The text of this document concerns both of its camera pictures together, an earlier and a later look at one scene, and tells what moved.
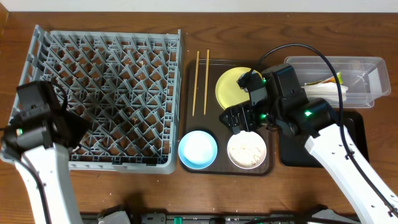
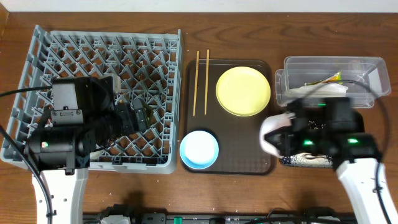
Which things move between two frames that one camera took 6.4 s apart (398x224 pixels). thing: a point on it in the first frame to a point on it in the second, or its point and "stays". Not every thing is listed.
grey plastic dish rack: [127, 86] stays
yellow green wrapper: [329, 79] stays
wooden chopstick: [206, 81] stays
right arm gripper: [245, 110] to [290, 145]
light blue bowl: [198, 149] stays
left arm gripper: [71, 130] to [125, 117]
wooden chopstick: [196, 79] stays
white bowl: [246, 150] to [272, 123]
